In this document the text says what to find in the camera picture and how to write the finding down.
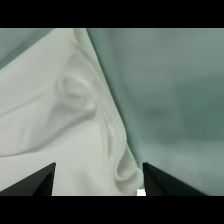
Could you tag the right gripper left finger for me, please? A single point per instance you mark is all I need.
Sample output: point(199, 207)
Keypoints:
point(39, 184)

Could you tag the white garment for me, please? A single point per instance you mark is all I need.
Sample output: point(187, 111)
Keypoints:
point(53, 120)

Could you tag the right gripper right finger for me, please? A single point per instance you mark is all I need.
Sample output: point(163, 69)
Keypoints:
point(162, 185)

